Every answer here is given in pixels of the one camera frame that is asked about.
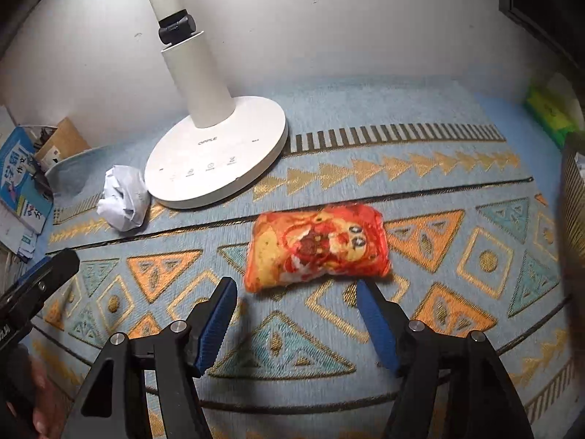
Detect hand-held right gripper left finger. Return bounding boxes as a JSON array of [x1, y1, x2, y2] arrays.
[[61, 277, 238, 439]]

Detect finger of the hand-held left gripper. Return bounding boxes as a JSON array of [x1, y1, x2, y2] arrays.
[[0, 248, 80, 325], [0, 258, 52, 298]]

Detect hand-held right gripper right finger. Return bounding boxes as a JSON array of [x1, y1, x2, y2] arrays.
[[356, 279, 533, 439]]

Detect red snack bag plush pillow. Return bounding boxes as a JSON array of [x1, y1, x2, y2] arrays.
[[244, 203, 393, 293]]

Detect round woven basket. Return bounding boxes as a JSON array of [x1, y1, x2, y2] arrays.
[[560, 132, 585, 293]]

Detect person's left hand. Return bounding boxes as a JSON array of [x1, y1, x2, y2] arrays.
[[30, 361, 69, 439]]

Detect blue patterned woven mat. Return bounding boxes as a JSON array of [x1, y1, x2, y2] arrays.
[[27, 80, 577, 439]]

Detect brown cardboard box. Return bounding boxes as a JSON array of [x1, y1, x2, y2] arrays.
[[35, 116, 92, 170]]

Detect white desk lamp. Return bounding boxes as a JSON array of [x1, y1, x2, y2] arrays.
[[136, 0, 288, 209]]

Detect green tissue pack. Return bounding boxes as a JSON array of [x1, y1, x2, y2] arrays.
[[525, 80, 579, 147]]

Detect black flat screen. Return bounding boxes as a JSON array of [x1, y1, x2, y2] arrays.
[[496, 0, 585, 69]]

